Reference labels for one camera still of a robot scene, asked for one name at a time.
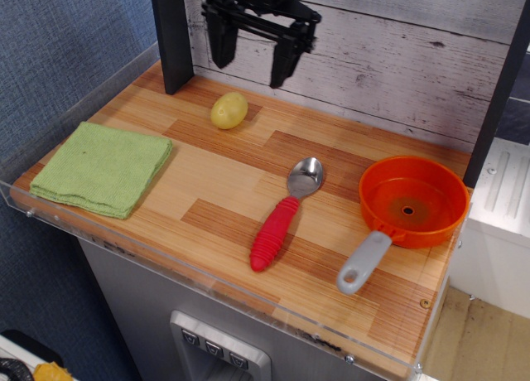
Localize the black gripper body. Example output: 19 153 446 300
203 0 321 52

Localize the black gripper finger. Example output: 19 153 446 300
206 12 239 69
270 36 306 88

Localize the yellow potato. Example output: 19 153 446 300
210 92 248 129

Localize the green folded towel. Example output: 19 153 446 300
30 122 173 219

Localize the grey toy fridge front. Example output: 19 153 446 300
80 240 378 380

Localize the white side counter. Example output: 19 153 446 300
449 138 529 318

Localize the silver dispenser button panel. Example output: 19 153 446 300
170 310 272 380

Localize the clear acrylic table guard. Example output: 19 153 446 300
8 65 470 380

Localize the yellow object at corner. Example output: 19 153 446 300
33 362 75 381

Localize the spoon with red handle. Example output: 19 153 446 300
249 157 324 272

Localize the orange pot with grey handle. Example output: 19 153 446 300
336 156 470 295

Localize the dark right post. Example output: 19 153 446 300
463 0 529 189

